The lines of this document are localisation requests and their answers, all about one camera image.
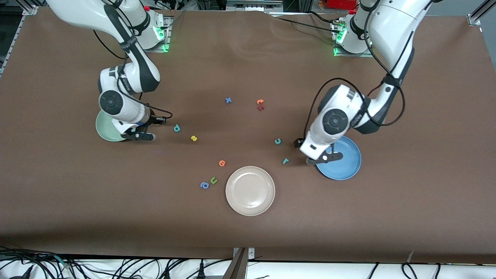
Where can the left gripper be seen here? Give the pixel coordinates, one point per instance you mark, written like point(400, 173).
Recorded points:
point(298, 143)

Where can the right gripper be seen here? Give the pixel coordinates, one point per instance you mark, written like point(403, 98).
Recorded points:
point(152, 119)

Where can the teal letter p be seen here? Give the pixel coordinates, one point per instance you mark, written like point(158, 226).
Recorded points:
point(176, 128)

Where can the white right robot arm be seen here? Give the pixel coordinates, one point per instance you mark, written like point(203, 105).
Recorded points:
point(77, 11)

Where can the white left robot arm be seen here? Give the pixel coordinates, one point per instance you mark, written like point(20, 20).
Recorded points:
point(391, 27)

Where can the blue plate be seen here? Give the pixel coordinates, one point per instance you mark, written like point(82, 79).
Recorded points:
point(345, 166)

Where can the green plate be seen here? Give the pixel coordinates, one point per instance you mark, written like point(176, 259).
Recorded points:
point(106, 130)

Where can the beige plate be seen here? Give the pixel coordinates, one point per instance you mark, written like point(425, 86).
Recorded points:
point(250, 190)

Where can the blue letter a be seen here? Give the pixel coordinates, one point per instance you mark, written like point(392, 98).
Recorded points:
point(202, 186)

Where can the brown table cover sheet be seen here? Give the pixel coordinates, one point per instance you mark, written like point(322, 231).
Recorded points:
point(387, 213)

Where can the red background object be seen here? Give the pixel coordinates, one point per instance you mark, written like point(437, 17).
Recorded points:
point(341, 4)

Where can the white paper tag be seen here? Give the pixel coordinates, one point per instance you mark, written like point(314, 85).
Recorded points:
point(411, 255)

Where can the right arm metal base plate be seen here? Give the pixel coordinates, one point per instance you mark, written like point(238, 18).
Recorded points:
point(167, 35)

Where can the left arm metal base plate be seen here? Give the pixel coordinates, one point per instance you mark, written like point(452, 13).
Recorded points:
point(345, 55)

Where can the metal clamp bracket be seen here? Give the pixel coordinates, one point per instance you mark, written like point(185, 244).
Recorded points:
point(243, 254)

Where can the aluminium frame bar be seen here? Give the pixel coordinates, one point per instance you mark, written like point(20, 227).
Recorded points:
point(252, 4)

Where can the aluminium corner bracket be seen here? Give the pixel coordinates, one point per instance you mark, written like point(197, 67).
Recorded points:
point(474, 20)
point(30, 10)

